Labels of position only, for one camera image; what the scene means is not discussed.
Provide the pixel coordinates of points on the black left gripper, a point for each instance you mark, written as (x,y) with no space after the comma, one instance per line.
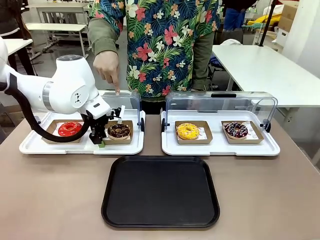
(102,121)

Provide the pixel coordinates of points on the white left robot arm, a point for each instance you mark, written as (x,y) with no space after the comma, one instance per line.
(62,92)

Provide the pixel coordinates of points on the person right forearm green sleeve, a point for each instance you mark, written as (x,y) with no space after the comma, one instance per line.
(103,37)

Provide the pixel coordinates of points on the person left forearm green sleeve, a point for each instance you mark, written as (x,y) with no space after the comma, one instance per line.
(202,62)

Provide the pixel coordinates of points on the chocolate sprinkled donut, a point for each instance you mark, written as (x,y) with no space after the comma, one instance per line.
(119,131)

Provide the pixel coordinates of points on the white display tray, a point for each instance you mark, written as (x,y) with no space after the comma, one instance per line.
(75,148)
(220,148)

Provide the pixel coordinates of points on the red glazed donut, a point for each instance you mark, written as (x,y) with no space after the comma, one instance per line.
(70,128)

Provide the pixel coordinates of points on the cardboard tray under red donut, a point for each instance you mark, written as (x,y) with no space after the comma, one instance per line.
(51,140)

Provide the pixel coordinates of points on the black serving tray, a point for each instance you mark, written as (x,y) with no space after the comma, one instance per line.
(160,191)

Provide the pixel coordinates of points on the yellow glazed donut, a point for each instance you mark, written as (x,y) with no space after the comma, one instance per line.
(188,131)

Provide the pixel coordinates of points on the cardboard tray under yellow donut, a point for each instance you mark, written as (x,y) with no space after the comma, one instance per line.
(192,142)

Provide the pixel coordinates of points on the dark purple striped donut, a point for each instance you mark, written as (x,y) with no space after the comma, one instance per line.
(236,130)

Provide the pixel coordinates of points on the person right hand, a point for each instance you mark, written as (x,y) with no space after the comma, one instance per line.
(106,67)

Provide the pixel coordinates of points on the clear plastic display lid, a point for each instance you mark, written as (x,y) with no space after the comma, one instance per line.
(220,102)
(130,105)

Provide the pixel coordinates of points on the white paper liner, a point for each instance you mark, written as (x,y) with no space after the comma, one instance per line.
(252,131)
(202,132)

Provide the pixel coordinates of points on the person torso in floral shirt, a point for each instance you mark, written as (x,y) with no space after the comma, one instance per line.
(165,45)

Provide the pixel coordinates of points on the white bench table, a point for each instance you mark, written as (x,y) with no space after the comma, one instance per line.
(55,27)

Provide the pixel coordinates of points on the small white table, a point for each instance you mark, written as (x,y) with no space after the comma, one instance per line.
(17,46)

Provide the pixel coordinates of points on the white cloth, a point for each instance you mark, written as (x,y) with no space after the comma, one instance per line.
(231,42)

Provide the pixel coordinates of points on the large white table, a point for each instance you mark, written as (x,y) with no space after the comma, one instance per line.
(262,72)

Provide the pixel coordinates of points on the background person in blue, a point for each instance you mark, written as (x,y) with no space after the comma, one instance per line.
(233,15)

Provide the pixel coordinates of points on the black slanted pole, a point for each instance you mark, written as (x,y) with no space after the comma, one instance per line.
(266,27)

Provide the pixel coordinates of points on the yellow fabric bundle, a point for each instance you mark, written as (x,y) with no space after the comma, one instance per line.
(271,20)

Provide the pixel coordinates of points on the white storage box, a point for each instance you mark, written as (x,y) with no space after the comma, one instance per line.
(282,37)

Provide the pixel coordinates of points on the brown cardboard box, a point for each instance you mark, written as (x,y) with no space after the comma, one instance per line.
(288,15)

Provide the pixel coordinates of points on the white table with frame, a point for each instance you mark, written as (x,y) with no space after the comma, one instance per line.
(60,10)

